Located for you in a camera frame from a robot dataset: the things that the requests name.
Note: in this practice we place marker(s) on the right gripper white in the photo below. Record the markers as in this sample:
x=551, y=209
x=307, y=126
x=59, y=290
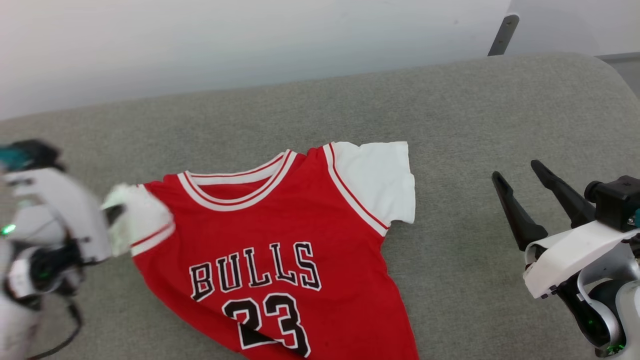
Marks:
x=570, y=260

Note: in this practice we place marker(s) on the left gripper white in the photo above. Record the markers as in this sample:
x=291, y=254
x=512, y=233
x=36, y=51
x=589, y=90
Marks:
x=70, y=210

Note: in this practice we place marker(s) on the red Bulls 23 jersey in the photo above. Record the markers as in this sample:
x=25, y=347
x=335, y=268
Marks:
x=280, y=240

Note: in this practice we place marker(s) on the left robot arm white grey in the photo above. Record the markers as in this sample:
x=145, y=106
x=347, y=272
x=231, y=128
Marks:
x=30, y=270

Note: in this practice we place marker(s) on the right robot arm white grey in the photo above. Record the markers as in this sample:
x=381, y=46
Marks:
x=607, y=310

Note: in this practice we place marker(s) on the grey fabric sofa cushion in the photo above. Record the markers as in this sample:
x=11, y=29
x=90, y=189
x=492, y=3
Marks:
x=450, y=115

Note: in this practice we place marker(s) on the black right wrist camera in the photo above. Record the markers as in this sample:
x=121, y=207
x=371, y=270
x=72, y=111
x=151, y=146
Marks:
x=617, y=200

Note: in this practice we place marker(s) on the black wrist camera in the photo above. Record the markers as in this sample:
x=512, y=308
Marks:
x=617, y=200
x=30, y=155

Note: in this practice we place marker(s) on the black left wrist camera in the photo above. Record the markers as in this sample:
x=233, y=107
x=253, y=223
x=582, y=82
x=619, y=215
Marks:
x=30, y=155

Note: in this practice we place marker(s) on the grey metal post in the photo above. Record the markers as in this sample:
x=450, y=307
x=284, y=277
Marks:
x=504, y=35

